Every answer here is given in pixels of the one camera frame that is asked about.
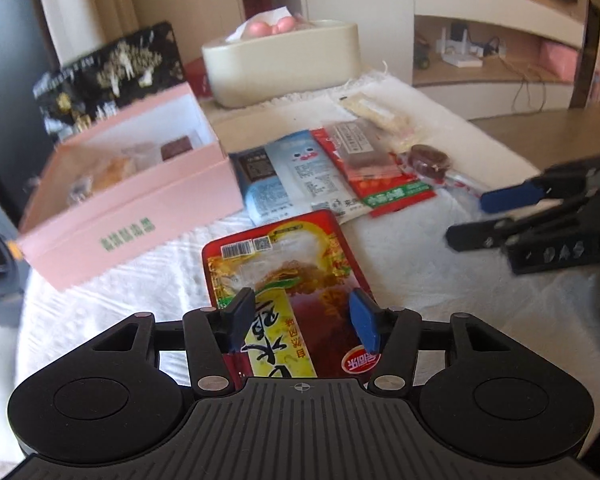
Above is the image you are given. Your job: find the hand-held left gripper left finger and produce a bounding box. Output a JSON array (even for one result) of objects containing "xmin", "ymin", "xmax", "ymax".
[{"xmin": 87, "ymin": 287, "xmax": 257, "ymax": 397}]

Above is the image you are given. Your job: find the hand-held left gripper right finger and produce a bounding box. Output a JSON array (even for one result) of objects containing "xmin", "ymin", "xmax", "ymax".
[{"xmin": 349, "ymin": 287, "xmax": 515, "ymax": 397}]

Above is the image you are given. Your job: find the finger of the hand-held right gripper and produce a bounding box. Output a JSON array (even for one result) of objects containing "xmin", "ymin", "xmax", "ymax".
[
  {"xmin": 480, "ymin": 160, "xmax": 599, "ymax": 213},
  {"xmin": 446, "ymin": 200, "xmax": 589, "ymax": 253}
]

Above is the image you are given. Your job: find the red yellow-banner snack packet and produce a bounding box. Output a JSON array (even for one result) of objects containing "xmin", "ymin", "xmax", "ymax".
[{"xmin": 201, "ymin": 210, "xmax": 381, "ymax": 379}]

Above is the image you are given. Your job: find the pink cardboard box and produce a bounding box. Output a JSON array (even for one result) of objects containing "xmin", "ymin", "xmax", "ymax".
[{"xmin": 17, "ymin": 82, "xmax": 246, "ymax": 292}]

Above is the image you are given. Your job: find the brown cube snack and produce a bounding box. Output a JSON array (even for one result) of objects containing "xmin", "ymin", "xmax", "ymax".
[{"xmin": 160, "ymin": 136, "xmax": 194, "ymax": 162}]

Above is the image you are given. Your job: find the pale snack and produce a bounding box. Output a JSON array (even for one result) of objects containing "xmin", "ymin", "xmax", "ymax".
[{"xmin": 121, "ymin": 141, "xmax": 160, "ymax": 167}]

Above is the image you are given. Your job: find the small clear snack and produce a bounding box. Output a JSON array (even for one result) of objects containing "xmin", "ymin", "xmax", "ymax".
[{"xmin": 66, "ymin": 176, "xmax": 94, "ymax": 207}]

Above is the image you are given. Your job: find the dark red round candy packet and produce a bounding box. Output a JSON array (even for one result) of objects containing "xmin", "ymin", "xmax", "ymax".
[{"xmin": 396, "ymin": 143, "xmax": 483, "ymax": 196}]

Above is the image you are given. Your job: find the red green-band snack packet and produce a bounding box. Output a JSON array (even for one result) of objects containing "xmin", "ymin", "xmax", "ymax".
[{"xmin": 310, "ymin": 127, "xmax": 438, "ymax": 219}]

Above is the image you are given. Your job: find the dark-topped blue snack packet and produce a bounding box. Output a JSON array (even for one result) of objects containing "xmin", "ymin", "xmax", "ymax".
[{"xmin": 231, "ymin": 150, "xmax": 303, "ymax": 227}]

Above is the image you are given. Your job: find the small pink storage box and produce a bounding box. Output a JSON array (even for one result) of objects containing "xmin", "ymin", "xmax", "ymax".
[{"xmin": 539, "ymin": 40, "xmax": 579, "ymax": 81}]

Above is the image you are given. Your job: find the brown bar in clear packet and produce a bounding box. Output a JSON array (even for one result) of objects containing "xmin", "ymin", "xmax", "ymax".
[{"xmin": 326, "ymin": 120, "xmax": 400, "ymax": 171}]

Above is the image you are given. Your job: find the white router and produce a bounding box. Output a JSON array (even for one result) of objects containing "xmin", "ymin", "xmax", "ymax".
[{"xmin": 439, "ymin": 24, "xmax": 483, "ymax": 68}]

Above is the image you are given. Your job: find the white label clear snack packet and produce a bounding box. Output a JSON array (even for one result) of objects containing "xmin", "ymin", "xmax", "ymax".
[{"xmin": 337, "ymin": 91, "xmax": 415, "ymax": 143}]

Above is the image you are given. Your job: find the light blue snack packet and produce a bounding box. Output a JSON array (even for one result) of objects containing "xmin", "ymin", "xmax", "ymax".
[{"xmin": 266, "ymin": 130, "xmax": 367, "ymax": 224}]

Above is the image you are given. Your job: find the cream tissue box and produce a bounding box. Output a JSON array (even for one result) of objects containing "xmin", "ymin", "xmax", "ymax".
[{"xmin": 201, "ymin": 20, "xmax": 362, "ymax": 109}]

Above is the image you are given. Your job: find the black gold-printed snack bag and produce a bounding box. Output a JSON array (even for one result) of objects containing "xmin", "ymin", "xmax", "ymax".
[{"xmin": 32, "ymin": 21, "xmax": 187, "ymax": 143}]

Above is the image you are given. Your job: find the white tissue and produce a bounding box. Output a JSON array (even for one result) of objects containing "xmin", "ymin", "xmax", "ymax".
[{"xmin": 224, "ymin": 5, "xmax": 293, "ymax": 43}]

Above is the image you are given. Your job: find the pink round ornament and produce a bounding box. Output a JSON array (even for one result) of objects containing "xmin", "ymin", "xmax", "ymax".
[{"xmin": 242, "ymin": 14, "xmax": 313, "ymax": 40}]

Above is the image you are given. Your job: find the beige curtain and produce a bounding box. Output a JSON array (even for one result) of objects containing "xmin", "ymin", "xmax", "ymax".
[{"xmin": 32, "ymin": 0, "xmax": 131, "ymax": 61}]

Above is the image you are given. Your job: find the dark wooden post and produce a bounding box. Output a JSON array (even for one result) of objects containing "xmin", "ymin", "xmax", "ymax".
[{"xmin": 570, "ymin": 0, "xmax": 600, "ymax": 110}]

